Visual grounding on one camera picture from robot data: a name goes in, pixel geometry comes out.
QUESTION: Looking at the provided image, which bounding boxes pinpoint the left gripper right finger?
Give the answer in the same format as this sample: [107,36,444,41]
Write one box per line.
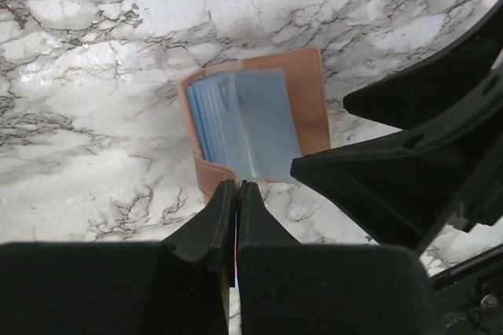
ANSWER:
[237,182,443,334]

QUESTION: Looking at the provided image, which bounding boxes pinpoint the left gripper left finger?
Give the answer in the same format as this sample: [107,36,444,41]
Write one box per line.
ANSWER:
[1,180,237,334]

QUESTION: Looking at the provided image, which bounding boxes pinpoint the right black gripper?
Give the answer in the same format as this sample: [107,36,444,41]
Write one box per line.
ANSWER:
[420,178,502,334]

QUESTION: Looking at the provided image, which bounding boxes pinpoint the tan leather card holder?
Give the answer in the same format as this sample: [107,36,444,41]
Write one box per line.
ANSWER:
[177,46,331,202]

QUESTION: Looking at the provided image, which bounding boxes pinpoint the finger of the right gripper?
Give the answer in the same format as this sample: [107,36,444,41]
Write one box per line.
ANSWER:
[291,131,502,251]
[343,8,502,130]

